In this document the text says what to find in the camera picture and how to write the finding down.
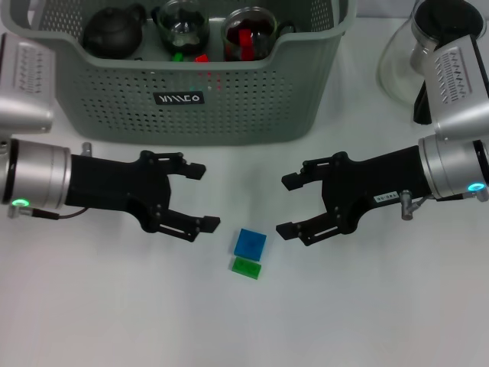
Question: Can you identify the glass carafe with black handle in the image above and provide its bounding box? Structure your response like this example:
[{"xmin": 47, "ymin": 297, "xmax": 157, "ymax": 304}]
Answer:
[{"xmin": 377, "ymin": 0, "xmax": 484, "ymax": 125}]

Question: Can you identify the black clay teapot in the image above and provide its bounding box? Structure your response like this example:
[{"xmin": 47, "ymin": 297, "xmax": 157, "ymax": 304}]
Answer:
[{"xmin": 82, "ymin": 4, "xmax": 147, "ymax": 60}]

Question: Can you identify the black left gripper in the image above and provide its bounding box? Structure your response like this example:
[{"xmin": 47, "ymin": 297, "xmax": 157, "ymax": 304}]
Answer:
[{"xmin": 66, "ymin": 150, "xmax": 222, "ymax": 244}]

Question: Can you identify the left gripper cable with plug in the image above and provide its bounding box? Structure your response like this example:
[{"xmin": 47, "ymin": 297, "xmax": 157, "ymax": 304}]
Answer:
[{"xmin": 8, "ymin": 205, "xmax": 91, "ymax": 222}]

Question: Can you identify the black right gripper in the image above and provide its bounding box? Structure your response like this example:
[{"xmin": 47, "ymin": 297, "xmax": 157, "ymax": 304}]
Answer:
[{"xmin": 275, "ymin": 145, "xmax": 429, "ymax": 248}]

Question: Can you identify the dark red long brick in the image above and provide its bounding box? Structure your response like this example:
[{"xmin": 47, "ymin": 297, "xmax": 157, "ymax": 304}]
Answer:
[{"xmin": 238, "ymin": 28, "xmax": 256, "ymax": 61}]

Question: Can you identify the gripper cable with plug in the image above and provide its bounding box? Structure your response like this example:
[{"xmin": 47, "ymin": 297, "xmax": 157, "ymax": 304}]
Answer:
[
  {"xmin": 8, "ymin": 205, "xmax": 91, "ymax": 222},
  {"xmin": 400, "ymin": 189, "xmax": 437, "ymax": 222}
]

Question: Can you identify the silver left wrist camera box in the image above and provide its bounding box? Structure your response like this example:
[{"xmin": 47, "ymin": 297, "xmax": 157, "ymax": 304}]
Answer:
[{"xmin": 0, "ymin": 32, "xmax": 57, "ymax": 135}]

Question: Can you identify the grey-green perforated storage bin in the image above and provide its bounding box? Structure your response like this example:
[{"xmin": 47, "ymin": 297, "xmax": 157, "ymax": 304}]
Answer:
[{"xmin": 0, "ymin": 0, "xmax": 358, "ymax": 147}]

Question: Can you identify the blue building brick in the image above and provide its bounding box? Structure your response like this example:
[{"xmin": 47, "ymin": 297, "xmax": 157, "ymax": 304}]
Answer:
[{"xmin": 233, "ymin": 228, "xmax": 267, "ymax": 263}]

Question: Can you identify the right gripper cable with plug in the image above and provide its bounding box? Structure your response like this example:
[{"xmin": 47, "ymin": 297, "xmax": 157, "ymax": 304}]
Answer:
[{"xmin": 400, "ymin": 189, "xmax": 437, "ymax": 222}]

